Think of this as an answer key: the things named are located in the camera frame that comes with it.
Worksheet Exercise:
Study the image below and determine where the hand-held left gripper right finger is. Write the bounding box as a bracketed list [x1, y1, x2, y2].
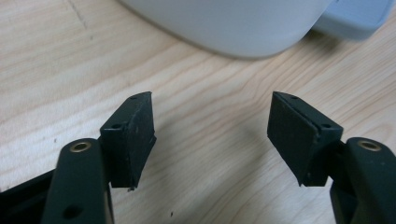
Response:
[266, 91, 345, 188]

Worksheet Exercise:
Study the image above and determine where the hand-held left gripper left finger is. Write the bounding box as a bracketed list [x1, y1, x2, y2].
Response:
[99, 91, 157, 190]

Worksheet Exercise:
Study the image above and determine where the white pedal trash can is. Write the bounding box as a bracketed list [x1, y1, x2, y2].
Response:
[118, 0, 396, 60]

